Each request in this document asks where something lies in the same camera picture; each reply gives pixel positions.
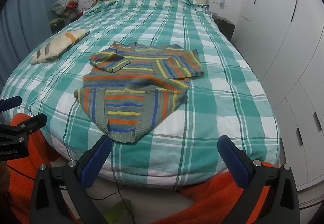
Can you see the dark wooden nightstand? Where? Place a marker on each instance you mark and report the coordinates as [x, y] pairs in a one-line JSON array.
[[226, 28]]

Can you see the striped knit sweater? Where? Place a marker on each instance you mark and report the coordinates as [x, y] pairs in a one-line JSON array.
[[131, 82]]

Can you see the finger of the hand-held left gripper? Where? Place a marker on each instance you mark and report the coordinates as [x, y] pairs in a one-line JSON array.
[[10, 103], [25, 125]]

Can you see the beige striped pillow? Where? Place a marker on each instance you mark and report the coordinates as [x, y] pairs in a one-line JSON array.
[[55, 48]]

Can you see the blue wall clip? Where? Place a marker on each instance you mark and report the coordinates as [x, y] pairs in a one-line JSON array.
[[222, 1]]

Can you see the white wardrobe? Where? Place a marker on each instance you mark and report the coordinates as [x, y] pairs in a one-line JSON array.
[[278, 36]]

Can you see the green plaid bed cover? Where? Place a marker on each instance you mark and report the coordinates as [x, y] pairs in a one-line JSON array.
[[215, 102]]

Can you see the blue curtain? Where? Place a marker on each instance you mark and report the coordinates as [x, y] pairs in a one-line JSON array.
[[30, 16]]

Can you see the green object on floor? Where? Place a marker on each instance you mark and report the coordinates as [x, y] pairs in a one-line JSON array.
[[119, 212]]

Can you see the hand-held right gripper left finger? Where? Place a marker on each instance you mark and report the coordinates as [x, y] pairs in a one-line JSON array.
[[97, 160]]

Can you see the pile of clothes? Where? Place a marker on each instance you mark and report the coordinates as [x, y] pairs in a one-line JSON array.
[[63, 4]]

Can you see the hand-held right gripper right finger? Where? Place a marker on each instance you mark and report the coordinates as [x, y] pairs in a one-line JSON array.
[[231, 160]]

